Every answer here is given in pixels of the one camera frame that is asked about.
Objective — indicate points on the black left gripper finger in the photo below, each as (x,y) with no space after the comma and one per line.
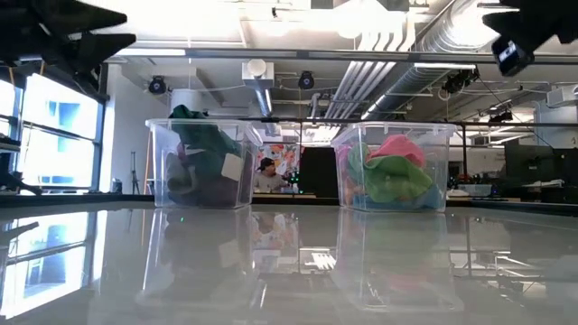
(104,47)
(77,18)

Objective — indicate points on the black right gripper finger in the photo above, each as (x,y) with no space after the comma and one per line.
(533,20)

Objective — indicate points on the dark green towel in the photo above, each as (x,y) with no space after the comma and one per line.
(203,140)

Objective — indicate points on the pink towel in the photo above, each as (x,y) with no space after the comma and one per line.
(399,146)

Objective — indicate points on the light green towel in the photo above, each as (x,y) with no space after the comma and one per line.
(393,180)

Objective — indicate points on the white paper tag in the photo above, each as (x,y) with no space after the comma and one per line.
(232,167)

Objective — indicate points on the large window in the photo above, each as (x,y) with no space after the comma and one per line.
(58,126)

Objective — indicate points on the white round column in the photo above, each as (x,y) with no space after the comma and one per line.
(185,98)

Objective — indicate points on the clear plastic bin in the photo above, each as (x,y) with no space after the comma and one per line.
(442,149)
(158,135)

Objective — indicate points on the black background monitor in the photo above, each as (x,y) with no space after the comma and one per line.
(542,160)

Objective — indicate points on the grey overhead beam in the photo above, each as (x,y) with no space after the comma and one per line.
(271,54)

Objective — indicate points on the person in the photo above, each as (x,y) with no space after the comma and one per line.
(268,180)

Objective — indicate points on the black background panel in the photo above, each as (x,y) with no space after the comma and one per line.
(318,171)

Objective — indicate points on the black hanging camera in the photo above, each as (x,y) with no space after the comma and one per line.
(157,85)
(306,80)

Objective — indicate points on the black background rack frame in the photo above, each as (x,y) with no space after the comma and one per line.
(496,123)

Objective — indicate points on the silver ventilation duct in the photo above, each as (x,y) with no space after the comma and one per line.
(451,27)

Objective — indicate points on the white ceiling duct box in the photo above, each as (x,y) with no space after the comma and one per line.
(257,72)

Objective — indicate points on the colourful wall picture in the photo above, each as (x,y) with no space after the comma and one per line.
(286,155)

